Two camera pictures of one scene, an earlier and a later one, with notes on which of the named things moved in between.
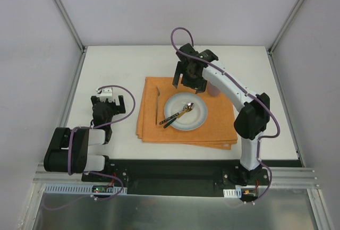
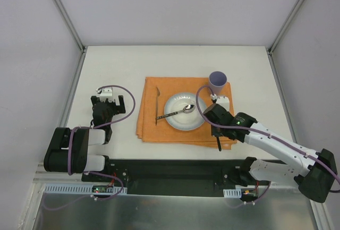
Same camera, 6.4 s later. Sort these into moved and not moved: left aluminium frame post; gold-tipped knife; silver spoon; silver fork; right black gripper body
Moved: gold-tipped knife; silver spoon; right black gripper body
Not moved: left aluminium frame post; silver fork
